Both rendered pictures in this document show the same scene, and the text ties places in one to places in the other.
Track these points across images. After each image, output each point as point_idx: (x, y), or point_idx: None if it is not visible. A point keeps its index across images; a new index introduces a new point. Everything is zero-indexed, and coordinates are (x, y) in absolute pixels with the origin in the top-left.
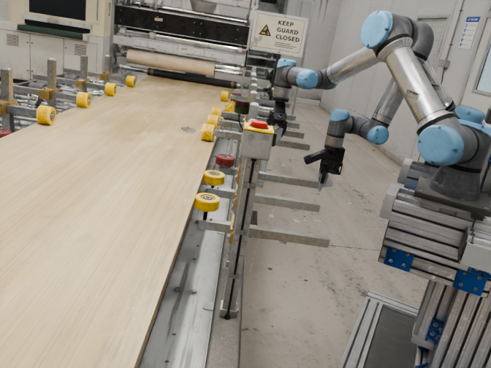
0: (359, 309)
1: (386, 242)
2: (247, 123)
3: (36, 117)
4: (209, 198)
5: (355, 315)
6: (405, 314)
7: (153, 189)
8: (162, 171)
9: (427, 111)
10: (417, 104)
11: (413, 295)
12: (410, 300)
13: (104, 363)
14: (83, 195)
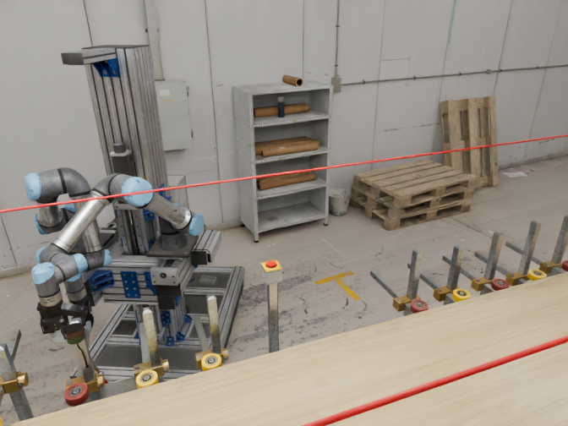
0: (51, 406)
1: (182, 292)
2: (270, 269)
3: None
4: (213, 358)
5: (63, 407)
6: (101, 352)
7: (218, 395)
8: (164, 413)
9: (183, 214)
10: (178, 215)
11: (19, 368)
12: (29, 371)
13: (385, 329)
14: (266, 424)
